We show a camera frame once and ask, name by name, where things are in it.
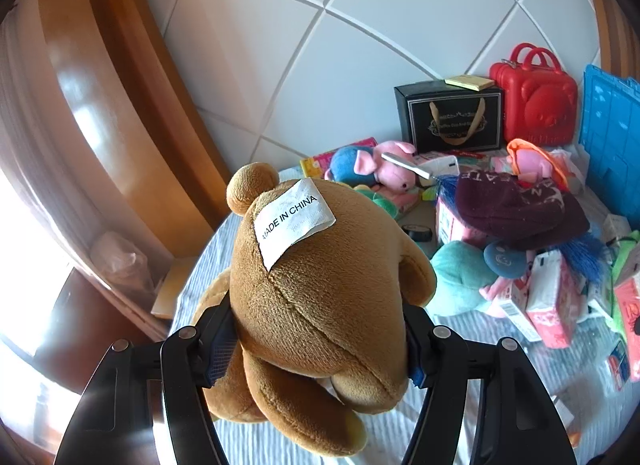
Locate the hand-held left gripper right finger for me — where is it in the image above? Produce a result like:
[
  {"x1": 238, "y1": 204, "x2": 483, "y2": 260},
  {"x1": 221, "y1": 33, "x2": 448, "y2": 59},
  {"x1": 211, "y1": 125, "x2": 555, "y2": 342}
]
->
[{"x1": 400, "y1": 302, "x2": 576, "y2": 465}]

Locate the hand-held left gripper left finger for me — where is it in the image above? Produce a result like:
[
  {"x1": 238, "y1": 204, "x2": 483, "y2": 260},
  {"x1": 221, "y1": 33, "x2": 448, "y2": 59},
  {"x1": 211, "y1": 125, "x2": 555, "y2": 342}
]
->
[{"x1": 55, "y1": 292, "x2": 241, "y2": 465}]

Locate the brown teddy bear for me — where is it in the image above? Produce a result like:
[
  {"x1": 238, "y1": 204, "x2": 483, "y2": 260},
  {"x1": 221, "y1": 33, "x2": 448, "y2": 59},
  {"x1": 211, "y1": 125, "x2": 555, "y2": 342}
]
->
[{"x1": 192, "y1": 163, "x2": 438, "y2": 458}]

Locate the blue plastic crate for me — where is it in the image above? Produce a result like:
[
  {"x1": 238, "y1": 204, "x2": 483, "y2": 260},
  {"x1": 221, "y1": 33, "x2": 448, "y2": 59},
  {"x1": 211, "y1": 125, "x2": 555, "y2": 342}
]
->
[{"x1": 577, "y1": 64, "x2": 640, "y2": 216}]

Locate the cardboard box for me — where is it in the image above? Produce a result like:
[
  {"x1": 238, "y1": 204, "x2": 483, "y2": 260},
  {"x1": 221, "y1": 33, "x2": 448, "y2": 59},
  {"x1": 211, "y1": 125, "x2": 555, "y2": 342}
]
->
[{"x1": 150, "y1": 257, "x2": 201, "y2": 318}]

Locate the teal plush toy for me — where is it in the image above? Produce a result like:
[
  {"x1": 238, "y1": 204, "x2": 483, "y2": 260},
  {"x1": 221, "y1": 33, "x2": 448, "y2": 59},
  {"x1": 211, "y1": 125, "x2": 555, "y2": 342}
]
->
[{"x1": 429, "y1": 241, "x2": 493, "y2": 316}]

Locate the clear plastic bag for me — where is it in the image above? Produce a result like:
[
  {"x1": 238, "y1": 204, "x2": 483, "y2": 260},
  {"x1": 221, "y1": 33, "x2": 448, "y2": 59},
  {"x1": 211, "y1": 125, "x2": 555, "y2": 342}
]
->
[{"x1": 90, "y1": 232, "x2": 151, "y2": 296}]

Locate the dark blue face plush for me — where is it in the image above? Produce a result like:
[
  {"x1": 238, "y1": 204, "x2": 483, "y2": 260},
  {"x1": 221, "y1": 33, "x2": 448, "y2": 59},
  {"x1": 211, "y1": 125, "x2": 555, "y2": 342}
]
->
[{"x1": 482, "y1": 241, "x2": 531, "y2": 278}]

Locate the black tape roll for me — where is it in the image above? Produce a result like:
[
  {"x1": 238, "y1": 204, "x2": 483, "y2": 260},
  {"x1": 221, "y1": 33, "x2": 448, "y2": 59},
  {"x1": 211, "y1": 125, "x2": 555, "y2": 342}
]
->
[{"x1": 404, "y1": 222, "x2": 435, "y2": 242}]

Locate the green flat plush toy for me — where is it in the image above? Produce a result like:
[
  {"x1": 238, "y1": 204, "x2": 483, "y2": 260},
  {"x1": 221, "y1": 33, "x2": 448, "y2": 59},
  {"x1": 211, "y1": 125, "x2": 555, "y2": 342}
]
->
[{"x1": 352, "y1": 182, "x2": 421, "y2": 218}]

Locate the maroon cap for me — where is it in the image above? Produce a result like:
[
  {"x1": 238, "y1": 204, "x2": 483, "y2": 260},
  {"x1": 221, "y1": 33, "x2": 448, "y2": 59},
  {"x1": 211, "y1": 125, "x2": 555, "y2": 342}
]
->
[{"x1": 455, "y1": 171, "x2": 591, "y2": 252}]

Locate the white blue packet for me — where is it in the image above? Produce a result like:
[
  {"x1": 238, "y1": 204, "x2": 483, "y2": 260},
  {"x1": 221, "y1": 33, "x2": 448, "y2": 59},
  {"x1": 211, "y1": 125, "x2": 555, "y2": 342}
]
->
[{"x1": 602, "y1": 340, "x2": 632, "y2": 391}]

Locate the blue tassel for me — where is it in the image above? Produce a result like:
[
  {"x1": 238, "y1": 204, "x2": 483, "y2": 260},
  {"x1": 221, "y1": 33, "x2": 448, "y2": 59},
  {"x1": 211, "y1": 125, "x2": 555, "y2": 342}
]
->
[{"x1": 560, "y1": 232, "x2": 608, "y2": 286}]

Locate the pink pig plush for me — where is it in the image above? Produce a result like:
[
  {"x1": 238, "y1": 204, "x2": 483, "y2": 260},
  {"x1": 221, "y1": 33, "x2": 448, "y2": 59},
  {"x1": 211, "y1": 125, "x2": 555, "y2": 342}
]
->
[{"x1": 354, "y1": 141, "x2": 436, "y2": 193}]

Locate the white plastic stick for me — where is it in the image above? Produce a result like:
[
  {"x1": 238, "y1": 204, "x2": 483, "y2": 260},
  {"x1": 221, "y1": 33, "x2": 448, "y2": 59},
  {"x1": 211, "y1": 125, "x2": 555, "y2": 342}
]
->
[{"x1": 381, "y1": 152, "x2": 435, "y2": 180}]

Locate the white device box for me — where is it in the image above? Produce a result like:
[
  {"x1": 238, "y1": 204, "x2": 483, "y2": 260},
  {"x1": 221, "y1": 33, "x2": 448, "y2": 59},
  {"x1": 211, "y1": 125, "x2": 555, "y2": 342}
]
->
[{"x1": 412, "y1": 154, "x2": 461, "y2": 178}]

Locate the pink yellow flat box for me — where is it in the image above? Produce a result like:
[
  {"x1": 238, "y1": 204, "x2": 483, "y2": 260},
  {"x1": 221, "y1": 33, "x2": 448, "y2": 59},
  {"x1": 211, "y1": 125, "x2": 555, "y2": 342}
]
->
[{"x1": 300, "y1": 137, "x2": 378, "y2": 178}]

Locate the red pink box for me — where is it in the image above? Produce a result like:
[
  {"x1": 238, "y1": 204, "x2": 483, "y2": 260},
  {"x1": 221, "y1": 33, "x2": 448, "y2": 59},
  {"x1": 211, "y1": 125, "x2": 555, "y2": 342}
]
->
[{"x1": 614, "y1": 275, "x2": 640, "y2": 366}]

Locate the blue round plush toy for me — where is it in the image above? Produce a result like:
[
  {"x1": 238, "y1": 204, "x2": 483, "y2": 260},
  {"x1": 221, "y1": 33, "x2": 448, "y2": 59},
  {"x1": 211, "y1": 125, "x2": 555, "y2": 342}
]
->
[{"x1": 325, "y1": 146, "x2": 373, "y2": 183}]

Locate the lime green plush toy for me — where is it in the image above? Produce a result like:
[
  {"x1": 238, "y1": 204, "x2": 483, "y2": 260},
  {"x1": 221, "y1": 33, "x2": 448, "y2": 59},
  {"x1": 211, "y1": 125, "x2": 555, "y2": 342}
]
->
[{"x1": 607, "y1": 230, "x2": 640, "y2": 336}]

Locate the orange plush toy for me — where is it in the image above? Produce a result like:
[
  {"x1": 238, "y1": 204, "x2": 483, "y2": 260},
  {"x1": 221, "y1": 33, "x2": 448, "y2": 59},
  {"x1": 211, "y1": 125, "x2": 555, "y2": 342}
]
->
[{"x1": 506, "y1": 139, "x2": 571, "y2": 192}]

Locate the black gift bag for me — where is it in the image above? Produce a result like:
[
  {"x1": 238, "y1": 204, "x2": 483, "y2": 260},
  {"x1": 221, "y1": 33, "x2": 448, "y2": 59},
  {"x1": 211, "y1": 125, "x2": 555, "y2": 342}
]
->
[{"x1": 394, "y1": 79, "x2": 506, "y2": 154}]

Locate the brown wooden furniture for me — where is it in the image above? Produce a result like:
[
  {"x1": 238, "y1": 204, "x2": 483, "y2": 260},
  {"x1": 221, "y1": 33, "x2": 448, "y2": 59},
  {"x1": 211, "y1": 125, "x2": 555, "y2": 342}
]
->
[{"x1": 0, "y1": 0, "x2": 236, "y2": 465}]

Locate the red toy suitcase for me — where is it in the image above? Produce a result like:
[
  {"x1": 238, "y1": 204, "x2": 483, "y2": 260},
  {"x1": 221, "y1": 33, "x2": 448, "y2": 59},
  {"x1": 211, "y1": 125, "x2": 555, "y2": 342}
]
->
[{"x1": 489, "y1": 42, "x2": 580, "y2": 146}]

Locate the yellow note pad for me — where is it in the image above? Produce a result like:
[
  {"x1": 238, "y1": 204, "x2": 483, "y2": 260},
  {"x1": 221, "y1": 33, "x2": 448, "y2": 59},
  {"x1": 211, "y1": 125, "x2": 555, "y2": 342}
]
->
[{"x1": 444, "y1": 74, "x2": 492, "y2": 92}]

